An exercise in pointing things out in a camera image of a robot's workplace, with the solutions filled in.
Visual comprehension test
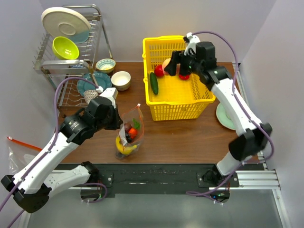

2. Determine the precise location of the spare zip bag orange zipper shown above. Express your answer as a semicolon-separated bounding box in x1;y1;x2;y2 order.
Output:
6;136;42;175

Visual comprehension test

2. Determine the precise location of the clear zip bag orange zipper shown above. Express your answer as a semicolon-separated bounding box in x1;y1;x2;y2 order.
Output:
115;104;144;159

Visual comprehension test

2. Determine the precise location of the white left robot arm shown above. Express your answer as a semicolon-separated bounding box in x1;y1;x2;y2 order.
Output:
1;96;123;213

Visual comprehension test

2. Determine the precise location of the lime green bowl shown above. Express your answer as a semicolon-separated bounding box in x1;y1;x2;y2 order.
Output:
52;37;79;60

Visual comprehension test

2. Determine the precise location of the green cucumber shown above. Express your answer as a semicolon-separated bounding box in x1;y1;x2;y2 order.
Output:
150;72;159;95

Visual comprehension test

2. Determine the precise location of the red bell pepper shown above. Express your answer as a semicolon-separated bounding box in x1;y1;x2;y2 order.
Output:
179;74;190;80

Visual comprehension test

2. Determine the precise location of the large cream plate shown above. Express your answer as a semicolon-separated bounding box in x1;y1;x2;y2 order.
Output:
41;7;91;44

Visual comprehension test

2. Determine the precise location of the grey patterned bowl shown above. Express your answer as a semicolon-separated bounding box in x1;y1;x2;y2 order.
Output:
84;90;99;104

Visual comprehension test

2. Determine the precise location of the black grape bunch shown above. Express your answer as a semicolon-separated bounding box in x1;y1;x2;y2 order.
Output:
121;134;133;145

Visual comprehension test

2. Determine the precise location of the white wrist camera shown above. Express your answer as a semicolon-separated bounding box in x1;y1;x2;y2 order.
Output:
99;87;118;108
183;32;200;56

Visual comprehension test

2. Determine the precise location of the orange carrot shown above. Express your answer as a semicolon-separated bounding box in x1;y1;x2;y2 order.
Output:
128;118;141;139

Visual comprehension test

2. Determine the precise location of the red apple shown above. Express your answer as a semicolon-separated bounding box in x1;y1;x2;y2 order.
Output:
154;65;164;77

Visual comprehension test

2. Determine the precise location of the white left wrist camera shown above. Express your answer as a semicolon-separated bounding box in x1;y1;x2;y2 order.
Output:
99;87;118;108

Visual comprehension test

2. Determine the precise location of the white bowl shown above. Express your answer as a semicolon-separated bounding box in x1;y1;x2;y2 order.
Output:
111;71;131;91

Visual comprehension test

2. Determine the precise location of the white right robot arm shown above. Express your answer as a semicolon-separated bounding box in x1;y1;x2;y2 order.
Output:
165;42;272;187

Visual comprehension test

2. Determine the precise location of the teal patterned small bowl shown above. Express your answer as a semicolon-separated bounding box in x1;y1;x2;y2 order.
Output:
95;58;116;74

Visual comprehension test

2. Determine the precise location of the mint green saucer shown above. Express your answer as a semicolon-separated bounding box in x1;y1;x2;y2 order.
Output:
216;103;235;131

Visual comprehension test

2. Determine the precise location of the yellow banana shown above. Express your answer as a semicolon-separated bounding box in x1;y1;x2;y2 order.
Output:
115;136;137;155

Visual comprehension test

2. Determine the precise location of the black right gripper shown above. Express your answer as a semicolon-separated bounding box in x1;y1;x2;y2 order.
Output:
165;49;203;77

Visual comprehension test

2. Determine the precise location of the teal scalloped plate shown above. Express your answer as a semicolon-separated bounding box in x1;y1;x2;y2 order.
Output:
76;72;112;95

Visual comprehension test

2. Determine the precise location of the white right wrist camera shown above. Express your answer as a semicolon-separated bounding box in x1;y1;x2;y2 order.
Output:
183;32;200;56

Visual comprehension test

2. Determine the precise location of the yellow plastic basket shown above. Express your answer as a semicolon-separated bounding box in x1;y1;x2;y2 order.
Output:
142;36;216;121

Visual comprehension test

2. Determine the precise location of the metal dish rack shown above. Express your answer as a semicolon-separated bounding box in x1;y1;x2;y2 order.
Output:
33;4;107;116

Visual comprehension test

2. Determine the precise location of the peach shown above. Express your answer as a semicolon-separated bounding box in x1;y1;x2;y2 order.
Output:
162;58;180;75

